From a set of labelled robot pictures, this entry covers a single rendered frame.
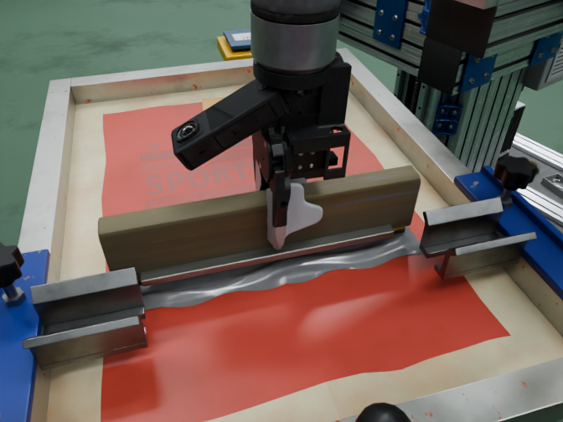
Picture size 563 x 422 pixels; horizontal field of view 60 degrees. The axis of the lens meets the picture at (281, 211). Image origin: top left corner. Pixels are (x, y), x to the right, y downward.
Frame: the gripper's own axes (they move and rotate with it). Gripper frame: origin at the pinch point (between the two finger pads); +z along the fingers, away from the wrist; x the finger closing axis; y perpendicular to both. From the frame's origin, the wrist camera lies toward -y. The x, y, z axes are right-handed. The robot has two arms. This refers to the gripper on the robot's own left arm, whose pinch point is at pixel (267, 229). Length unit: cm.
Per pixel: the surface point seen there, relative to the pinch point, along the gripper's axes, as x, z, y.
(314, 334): -11.8, 4.9, 2.1
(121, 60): 309, 102, -25
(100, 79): 50, 2, -19
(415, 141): 14.7, 0.5, 26.8
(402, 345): -15.5, 4.6, 10.3
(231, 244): -1.4, 0.1, -4.4
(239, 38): 68, 3, 11
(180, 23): 374, 100, 24
